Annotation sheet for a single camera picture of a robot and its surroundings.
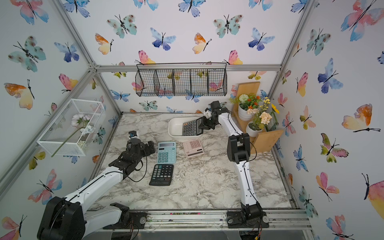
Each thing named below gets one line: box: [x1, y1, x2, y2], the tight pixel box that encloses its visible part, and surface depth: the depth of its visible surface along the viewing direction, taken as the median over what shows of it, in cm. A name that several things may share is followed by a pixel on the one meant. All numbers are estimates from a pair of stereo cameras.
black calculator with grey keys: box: [182, 116, 206, 136], surface depth 108 cm
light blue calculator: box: [157, 141, 177, 164], surface depth 98 cm
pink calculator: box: [182, 139, 205, 158], surface depth 100 cm
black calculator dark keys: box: [149, 164, 174, 186], surface depth 88 cm
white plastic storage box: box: [168, 117, 204, 138], surface depth 111 cm
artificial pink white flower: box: [51, 113, 92, 158], surface depth 75 cm
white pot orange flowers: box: [229, 93, 263, 122], surface depth 100 cm
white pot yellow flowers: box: [245, 97, 280, 138], surface depth 92 cm
